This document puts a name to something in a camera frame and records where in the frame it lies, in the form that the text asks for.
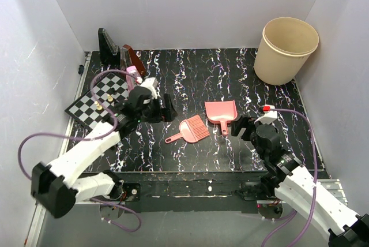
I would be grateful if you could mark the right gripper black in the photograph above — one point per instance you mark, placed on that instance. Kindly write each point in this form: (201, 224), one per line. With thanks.
(243, 122)

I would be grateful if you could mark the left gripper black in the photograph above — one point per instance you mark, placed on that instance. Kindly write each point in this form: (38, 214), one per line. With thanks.
(169, 113)

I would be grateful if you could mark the pink hand brush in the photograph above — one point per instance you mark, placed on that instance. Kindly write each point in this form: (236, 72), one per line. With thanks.
(192, 130)

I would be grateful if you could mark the pink plastic dustpan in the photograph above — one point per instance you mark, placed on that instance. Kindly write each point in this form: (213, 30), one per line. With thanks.
(222, 113)

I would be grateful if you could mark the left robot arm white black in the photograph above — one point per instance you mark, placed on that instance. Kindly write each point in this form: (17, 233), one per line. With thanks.
(57, 186)

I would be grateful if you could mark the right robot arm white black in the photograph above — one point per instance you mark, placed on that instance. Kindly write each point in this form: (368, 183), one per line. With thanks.
(289, 180)

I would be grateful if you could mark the pink metronome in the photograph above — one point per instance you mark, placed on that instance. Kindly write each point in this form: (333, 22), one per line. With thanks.
(133, 79)

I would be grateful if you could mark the white chess piece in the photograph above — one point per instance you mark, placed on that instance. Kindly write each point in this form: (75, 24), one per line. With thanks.
(109, 97)

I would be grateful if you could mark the black white chessboard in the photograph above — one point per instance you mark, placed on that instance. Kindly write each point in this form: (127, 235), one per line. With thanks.
(83, 110)

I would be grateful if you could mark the brown metronome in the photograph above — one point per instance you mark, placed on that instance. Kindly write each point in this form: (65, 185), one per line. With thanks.
(130, 58)

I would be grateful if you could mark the white chess pawn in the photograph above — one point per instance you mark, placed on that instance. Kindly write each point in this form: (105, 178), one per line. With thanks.
(98, 105)

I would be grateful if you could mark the black metronome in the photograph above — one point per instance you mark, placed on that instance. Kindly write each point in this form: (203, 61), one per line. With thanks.
(109, 51)

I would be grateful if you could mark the beige plastic bucket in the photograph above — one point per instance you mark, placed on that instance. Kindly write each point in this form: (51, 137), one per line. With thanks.
(285, 46)

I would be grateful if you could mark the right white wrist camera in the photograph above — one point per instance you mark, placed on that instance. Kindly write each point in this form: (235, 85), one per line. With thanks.
(268, 115)

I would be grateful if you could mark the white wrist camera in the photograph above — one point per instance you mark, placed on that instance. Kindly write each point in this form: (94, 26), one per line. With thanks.
(150, 83)
(268, 115)

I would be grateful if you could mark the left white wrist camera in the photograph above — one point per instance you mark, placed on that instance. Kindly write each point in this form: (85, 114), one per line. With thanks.
(150, 83)

